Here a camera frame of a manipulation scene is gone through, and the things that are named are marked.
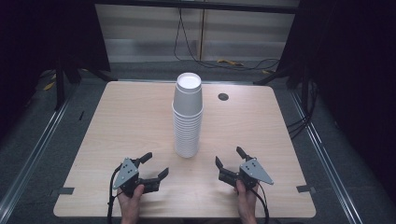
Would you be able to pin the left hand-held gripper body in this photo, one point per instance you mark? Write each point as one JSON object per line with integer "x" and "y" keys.
{"x": 126, "y": 172}

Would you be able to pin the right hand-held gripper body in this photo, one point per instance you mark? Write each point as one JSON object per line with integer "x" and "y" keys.
{"x": 253, "y": 172}

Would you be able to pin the stack of white paper cups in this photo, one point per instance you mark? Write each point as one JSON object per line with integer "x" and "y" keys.
{"x": 186, "y": 137}

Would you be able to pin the person's right hand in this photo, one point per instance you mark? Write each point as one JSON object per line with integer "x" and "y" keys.
{"x": 247, "y": 205}

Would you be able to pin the person's left hand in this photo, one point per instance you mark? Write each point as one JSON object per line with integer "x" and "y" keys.
{"x": 130, "y": 207}

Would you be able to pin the grey tape strip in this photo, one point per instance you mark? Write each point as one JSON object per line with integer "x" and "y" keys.
{"x": 305, "y": 188}

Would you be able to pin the round dark table grommet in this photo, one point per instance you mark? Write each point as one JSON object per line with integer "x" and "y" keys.
{"x": 223, "y": 96}

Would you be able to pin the black stand leg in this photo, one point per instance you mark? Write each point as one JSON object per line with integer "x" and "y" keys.
{"x": 104, "y": 75}
{"x": 271, "y": 77}

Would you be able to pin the yellow tape piece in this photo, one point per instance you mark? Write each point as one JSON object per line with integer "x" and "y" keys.
{"x": 49, "y": 86}
{"x": 229, "y": 62}

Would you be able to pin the black metal stand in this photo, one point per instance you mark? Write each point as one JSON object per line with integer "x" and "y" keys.
{"x": 60, "y": 90}

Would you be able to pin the dark curtain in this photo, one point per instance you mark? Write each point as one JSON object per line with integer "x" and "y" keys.
{"x": 46, "y": 34}
{"x": 355, "y": 77}

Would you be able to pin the black overhead beam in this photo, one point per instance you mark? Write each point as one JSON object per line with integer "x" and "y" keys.
{"x": 199, "y": 6}

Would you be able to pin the metal floor rail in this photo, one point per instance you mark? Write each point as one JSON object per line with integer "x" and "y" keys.
{"x": 34, "y": 149}
{"x": 323, "y": 155}

